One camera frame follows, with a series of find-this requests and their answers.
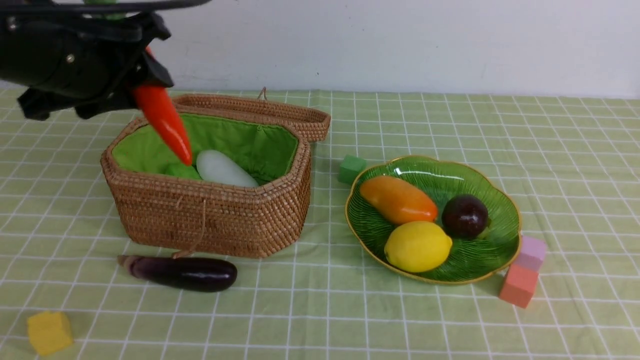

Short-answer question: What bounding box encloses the orange toy carrot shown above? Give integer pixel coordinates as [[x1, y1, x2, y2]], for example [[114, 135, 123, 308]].
[[82, 0, 194, 167]]

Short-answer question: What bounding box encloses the salmon foam cube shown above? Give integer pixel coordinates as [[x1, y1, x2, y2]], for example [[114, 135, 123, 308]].
[[498, 263, 539, 309]]

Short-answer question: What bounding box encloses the dark purple passion fruit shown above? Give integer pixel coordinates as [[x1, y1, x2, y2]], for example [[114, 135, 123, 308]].
[[440, 194, 491, 240]]

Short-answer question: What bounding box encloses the woven wicker basket lid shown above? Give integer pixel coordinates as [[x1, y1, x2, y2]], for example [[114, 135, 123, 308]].
[[172, 88, 331, 142]]

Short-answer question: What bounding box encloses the green checkered tablecloth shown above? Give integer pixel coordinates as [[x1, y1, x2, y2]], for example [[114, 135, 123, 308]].
[[0, 85, 640, 360]]

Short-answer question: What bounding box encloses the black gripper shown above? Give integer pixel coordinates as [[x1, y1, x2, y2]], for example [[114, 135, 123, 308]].
[[0, 13, 173, 121]]

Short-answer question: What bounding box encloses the woven wicker basket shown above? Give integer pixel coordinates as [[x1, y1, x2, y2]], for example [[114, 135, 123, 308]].
[[100, 111, 312, 259]]

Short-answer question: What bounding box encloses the white toy radish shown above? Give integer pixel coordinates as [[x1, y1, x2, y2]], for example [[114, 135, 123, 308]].
[[196, 149, 259, 188]]

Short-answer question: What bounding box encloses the purple toy eggplant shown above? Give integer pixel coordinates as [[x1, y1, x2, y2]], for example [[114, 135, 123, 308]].
[[117, 255, 238, 293]]

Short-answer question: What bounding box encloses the yellow foam cube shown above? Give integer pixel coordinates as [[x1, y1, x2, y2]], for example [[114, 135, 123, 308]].
[[27, 311, 74, 357]]

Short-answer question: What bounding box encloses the green toy cucumber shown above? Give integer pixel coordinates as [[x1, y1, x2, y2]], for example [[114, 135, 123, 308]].
[[162, 162, 202, 181]]

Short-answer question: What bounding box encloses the pink foam cube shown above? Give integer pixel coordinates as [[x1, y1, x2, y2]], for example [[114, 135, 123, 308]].
[[513, 235, 547, 272]]

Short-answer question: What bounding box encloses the green glass leaf plate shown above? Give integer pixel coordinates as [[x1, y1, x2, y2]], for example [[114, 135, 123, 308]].
[[344, 155, 522, 285]]

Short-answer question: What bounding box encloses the orange toy mango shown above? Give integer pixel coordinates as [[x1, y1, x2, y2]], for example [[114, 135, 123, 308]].
[[359, 175, 439, 225]]

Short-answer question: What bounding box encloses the green foam cube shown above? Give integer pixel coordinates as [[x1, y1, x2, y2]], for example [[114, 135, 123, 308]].
[[337, 154, 367, 185]]

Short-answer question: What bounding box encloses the yellow toy lemon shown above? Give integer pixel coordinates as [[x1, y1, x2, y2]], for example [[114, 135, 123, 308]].
[[384, 221, 453, 273]]

